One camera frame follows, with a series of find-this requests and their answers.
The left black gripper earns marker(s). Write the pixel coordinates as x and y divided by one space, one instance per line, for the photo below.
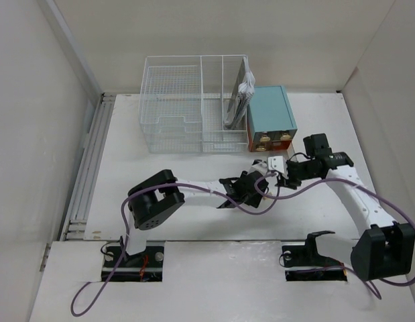
253 200

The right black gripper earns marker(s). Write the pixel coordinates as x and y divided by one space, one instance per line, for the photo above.
289 182

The grey white booklet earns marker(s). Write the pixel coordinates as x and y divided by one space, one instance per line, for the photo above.
243 91

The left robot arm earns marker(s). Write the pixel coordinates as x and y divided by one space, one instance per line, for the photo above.
157 198

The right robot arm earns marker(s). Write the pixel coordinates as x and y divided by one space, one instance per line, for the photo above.
384 248

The teal drawer box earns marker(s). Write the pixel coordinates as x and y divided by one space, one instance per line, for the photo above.
271 125

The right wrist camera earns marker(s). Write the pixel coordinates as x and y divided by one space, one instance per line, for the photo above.
277 165

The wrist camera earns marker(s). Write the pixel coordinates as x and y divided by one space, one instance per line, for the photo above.
259 166
277 165

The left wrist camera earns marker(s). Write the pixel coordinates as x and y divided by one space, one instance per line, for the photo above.
259 166

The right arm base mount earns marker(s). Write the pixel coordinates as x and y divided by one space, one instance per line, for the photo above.
303 263

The white wire mesh organizer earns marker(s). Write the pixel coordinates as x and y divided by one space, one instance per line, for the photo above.
185 102

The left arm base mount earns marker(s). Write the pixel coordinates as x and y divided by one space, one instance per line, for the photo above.
146 266

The aluminium rail frame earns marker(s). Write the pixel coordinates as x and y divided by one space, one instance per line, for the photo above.
76 212

